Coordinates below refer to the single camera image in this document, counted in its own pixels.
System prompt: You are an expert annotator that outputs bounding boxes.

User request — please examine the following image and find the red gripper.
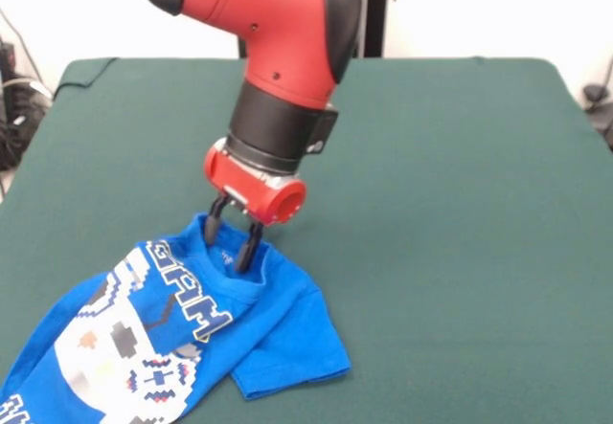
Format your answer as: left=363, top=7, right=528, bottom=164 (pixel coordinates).
left=203, top=137, right=307, bottom=275

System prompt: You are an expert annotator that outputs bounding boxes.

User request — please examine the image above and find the black floor stand base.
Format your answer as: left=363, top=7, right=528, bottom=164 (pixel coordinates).
left=0, top=35, right=54, bottom=172
left=581, top=83, right=613, bottom=152

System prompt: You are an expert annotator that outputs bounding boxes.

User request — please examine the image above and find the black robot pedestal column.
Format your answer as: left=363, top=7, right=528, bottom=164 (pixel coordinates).
left=352, top=0, right=397, bottom=59

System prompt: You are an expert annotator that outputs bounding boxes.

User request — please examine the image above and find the blue printed t-shirt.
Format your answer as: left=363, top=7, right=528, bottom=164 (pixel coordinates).
left=0, top=212, right=352, bottom=424

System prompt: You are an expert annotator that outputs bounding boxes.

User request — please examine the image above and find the dark green table cloth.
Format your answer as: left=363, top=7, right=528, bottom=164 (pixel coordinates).
left=0, top=56, right=613, bottom=424

